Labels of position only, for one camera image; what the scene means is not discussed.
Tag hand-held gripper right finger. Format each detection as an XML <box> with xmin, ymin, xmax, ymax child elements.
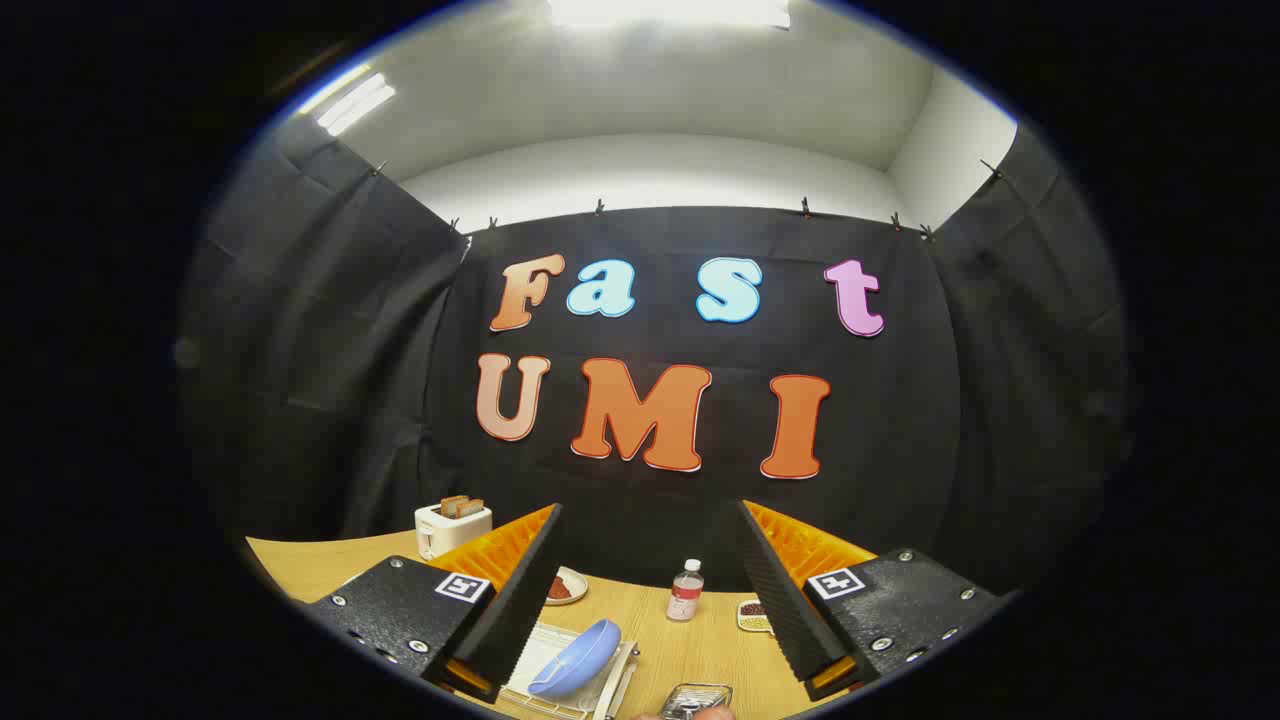
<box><xmin>738</xmin><ymin>499</ymin><xmax>1013</xmax><ymax>701</ymax></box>

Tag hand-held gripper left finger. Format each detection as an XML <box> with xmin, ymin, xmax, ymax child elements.
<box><xmin>300</xmin><ymin>503</ymin><xmax>564</xmax><ymax>704</ymax></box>

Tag white wire dish rack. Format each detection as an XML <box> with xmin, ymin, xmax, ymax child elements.
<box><xmin>497</xmin><ymin>620</ymin><xmax>641</xmax><ymax>720</ymax></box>

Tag blue plate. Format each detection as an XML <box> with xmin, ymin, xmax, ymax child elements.
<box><xmin>527</xmin><ymin>618</ymin><xmax>622</xmax><ymax>699</ymax></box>

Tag metal wire basket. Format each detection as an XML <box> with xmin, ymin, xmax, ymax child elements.
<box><xmin>658</xmin><ymin>683</ymin><xmax>734</xmax><ymax>720</ymax></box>

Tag clear bottle with red label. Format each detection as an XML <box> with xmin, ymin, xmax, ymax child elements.
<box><xmin>666</xmin><ymin>559</ymin><xmax>704</xmax><ymax>623</ymax></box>

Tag white toaster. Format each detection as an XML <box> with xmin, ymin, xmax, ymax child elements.
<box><xmin>415</xmin><ymin>503</ymin><xmax>493</xmax><ymax>561</ymax></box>

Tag fluorescent ceiling tube light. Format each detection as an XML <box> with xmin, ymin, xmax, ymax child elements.
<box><xmin>298</xmin><ymin>65</ymin><xmax>397</xmax><ymax>138</ymax></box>

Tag rectangular ceiling light panel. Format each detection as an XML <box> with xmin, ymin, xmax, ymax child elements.
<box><xmin>548</xmin><ymin>0</ymin><xmax>791</xmax><ymax>29</ymax></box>

